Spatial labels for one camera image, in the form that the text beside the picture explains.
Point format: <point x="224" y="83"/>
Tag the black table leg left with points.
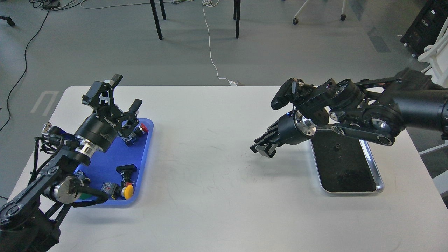
<point x="156" y="18"/>

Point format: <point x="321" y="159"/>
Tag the red push button switch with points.
<point x="137" y="133"/>

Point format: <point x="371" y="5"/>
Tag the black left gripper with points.
<point x="106" y="121"/>

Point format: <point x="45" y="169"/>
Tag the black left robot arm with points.
<point x="30" y="221"/>

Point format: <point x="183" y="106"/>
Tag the white rolling chair base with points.
<point x="309" y="11"/>

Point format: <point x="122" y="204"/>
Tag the blue plastic tray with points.
<point x="103" y="165"/>

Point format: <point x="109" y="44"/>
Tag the green push button switch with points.
<point x="86" y="181"/>

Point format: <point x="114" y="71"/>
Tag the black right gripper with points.
<point x="291" y="129"/>

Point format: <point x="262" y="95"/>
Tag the silver metal tray black mat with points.
<point x="345" y="165"/>

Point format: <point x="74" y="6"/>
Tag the yellow push button switch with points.
<point x="115" y="191"/>

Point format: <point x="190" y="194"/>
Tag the black equipment case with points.
<point x="426" y="26"/>

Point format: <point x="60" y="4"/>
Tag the black table leg right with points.
<point x="236" y="16"/>

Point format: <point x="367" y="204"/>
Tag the black table leg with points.
<point x="156" y="18"/>
<point x="236" y="16"/>

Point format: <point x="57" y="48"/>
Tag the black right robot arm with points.
<point x="371" y="110"/>

